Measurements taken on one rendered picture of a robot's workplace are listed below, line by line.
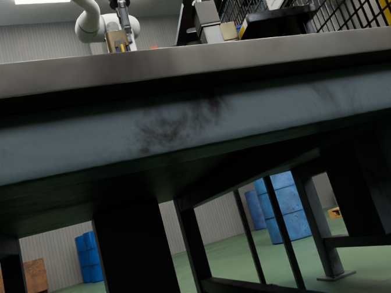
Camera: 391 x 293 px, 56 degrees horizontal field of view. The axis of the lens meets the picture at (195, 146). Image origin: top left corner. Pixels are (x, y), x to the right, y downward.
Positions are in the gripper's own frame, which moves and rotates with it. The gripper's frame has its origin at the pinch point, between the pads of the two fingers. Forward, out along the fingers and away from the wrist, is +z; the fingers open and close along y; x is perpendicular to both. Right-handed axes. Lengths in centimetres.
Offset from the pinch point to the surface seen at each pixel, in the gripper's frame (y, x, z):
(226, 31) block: 17.1, 28.0, 10.1
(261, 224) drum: -742, 270, 103
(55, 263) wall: -755, -202, 61
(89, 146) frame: 73, -15, 53
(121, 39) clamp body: 25.1, -4.5, 11.9
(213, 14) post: 40.6, 16.6, 18.3
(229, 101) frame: 70, 4, 50
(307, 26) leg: 22, 52, 16
